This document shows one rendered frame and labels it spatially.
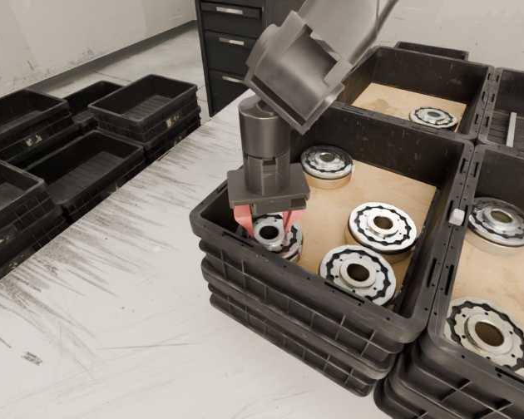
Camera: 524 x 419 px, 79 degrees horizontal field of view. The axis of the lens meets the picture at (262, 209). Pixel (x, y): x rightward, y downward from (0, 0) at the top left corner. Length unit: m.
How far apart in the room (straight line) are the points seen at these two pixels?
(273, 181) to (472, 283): 0.33
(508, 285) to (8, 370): 0.76
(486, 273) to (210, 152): 0.71
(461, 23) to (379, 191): 3.19
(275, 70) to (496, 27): 3.51
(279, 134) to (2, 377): 0.56
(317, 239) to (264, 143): 0.23
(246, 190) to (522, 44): 3.55
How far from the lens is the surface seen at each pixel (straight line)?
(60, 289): 0.72
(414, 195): 0.65
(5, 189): 1.44
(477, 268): 0.58
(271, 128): 0.34
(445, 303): 0.39
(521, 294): 0.58
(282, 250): 0.46
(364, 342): 0.42
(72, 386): 0.62
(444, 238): 0.45
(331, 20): 0.29
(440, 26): 3.76
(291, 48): 0.30
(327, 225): 0.55
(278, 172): 0.37
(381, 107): 0.93
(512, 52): 3.83
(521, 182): 0.68
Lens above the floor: 1.23
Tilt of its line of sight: 45 degrees down
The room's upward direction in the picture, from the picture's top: straight up
